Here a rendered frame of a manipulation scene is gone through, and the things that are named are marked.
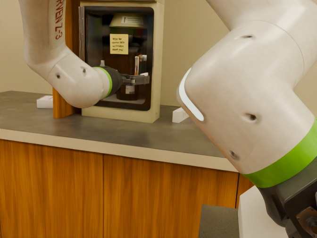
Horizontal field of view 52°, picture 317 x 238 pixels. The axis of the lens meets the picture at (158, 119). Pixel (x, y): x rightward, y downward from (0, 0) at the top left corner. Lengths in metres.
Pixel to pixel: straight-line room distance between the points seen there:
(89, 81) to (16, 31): 1.35
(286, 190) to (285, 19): 0.24
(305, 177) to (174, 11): 1.38
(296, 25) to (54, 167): 0.96
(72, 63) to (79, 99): 0.09
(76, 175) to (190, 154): 0.43
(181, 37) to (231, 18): 1.15
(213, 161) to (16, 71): 1.47
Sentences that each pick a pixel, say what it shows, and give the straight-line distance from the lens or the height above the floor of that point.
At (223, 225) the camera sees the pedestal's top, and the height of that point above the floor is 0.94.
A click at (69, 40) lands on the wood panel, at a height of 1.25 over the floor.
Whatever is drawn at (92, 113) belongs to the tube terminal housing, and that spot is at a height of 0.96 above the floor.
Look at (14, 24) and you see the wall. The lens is 2.12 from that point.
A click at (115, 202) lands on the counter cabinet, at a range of 1.17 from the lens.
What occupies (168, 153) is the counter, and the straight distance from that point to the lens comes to 1.00.
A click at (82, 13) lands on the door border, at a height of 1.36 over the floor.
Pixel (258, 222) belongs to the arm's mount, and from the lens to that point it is 0.55.
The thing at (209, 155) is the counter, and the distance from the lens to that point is 0.99.
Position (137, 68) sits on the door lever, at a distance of 1.23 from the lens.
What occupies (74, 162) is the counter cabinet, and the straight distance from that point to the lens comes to 1.18.
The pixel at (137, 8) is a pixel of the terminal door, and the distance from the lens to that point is 1.29.
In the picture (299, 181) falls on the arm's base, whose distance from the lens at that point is 0.42.
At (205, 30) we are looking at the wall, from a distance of 1.67.
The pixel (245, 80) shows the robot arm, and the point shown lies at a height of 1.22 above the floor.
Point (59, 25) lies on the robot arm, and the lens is 0.76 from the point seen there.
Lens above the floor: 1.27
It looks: 14 degrees down
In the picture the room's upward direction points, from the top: 2 degrees clockwise
